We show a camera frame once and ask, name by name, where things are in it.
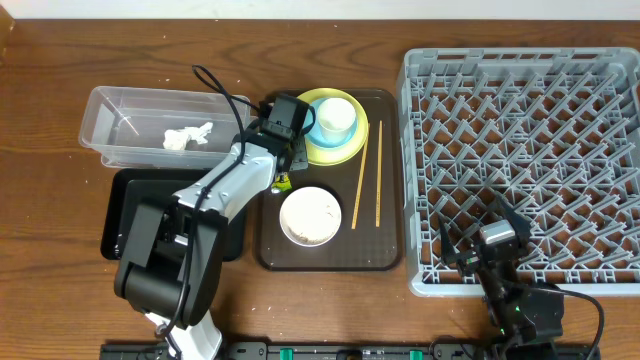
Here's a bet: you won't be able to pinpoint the white cup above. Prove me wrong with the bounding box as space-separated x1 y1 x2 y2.
317 98 356 144

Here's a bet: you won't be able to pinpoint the dark brown serving tray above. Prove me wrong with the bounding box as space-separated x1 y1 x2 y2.
254 88 404 272

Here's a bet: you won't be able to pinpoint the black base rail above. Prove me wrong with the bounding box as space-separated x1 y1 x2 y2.
99 342 498 360

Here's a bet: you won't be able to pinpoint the left wooden chopstick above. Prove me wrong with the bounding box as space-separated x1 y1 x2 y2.
351 126 370 230

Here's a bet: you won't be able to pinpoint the black rectangular tray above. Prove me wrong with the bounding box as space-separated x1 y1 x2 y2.
100 168 249 262

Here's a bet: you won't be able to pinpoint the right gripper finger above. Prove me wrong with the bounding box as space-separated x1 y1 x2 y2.
493 197 531 238
438 217 459 265

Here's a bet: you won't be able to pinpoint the clear plastic bin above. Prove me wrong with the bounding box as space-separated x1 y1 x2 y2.
79 86 239 169

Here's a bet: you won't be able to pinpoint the yellow plate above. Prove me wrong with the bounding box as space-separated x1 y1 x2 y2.
297 88 370 166

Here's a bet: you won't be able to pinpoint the white bowl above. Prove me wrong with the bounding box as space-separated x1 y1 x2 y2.
278 186 343 248

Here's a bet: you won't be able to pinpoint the grey dishwasher rack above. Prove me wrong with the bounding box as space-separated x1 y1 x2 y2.
396 47 639 297

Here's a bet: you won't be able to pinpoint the rice grains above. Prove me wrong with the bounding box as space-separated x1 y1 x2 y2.
282 188 341 244

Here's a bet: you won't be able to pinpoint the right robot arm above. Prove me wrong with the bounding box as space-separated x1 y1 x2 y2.
438 199 564 359

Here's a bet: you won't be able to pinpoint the white tissue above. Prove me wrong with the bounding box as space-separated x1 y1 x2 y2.
163 122 213 150

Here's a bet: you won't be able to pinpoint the light blue bowl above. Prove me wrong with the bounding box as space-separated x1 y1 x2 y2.
303 97 358 148

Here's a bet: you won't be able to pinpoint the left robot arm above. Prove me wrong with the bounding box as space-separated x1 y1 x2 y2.
114 94 315 359

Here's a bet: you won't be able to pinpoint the green orange snack wrapper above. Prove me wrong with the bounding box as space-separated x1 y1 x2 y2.
271 172 292 194

